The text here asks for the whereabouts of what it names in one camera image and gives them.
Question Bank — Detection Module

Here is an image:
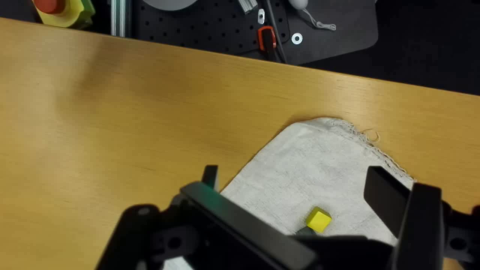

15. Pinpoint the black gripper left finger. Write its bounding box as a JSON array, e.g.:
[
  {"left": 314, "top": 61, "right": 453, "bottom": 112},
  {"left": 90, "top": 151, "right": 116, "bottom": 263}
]
[{"left": 96, "top": 164, "right": 320, "bottom": 270}]

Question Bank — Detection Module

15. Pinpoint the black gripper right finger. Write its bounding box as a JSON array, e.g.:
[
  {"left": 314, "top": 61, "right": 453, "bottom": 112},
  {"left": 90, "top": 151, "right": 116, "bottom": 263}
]
[{"left": 363, "top": 166, "right": 480, "bottom": 270}]

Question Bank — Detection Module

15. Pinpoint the white towel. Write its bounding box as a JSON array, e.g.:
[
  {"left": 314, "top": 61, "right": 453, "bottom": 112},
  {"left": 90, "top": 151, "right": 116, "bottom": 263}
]
[{"left": 162, "top": 118, "right": 417, "bottom": 270}]

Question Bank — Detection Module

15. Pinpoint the yellow block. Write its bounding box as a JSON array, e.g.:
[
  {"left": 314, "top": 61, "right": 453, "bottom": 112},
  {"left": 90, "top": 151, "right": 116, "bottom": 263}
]
[{"left": 305, "top": 208, "right": 335, "bottom": 236}]

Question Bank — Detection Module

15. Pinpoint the orange clip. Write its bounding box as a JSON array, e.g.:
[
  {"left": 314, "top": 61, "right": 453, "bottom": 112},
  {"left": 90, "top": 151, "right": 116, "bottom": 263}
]
[{"left": 257, "top": 26, "right": 279, "bottom": 55}]

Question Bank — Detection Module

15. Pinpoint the black pegboard base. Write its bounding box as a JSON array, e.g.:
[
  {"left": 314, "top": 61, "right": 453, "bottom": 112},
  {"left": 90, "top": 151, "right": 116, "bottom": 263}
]
[{"left": 132, "top": 0, "right": 290, "bottom": 64}]

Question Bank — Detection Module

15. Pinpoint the dark gray mat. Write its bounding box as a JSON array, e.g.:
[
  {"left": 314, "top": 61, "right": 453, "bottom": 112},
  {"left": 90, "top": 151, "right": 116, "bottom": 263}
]
[{"left": 273, "top": 0, "right": 380, "bottom": 67}]

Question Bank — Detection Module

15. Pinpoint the red emergency stop button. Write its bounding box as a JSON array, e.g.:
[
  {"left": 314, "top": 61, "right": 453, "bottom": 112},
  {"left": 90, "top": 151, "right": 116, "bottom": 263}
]
[{"left": 30, "top": 0, "right": 96, "bottom": 31}]

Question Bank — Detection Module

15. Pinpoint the white handheld device with cord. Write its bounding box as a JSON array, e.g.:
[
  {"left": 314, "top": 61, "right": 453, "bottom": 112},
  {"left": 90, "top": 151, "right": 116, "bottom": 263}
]
[{"left": 287, "top": 0, "right": 338, "bottom": 34}]

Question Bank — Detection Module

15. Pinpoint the aluminium post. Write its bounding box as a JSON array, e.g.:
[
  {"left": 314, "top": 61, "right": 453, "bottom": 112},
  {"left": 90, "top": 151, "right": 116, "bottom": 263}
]
[{"left": 110, "top": 0, "right": 134, "bottom": 38}]

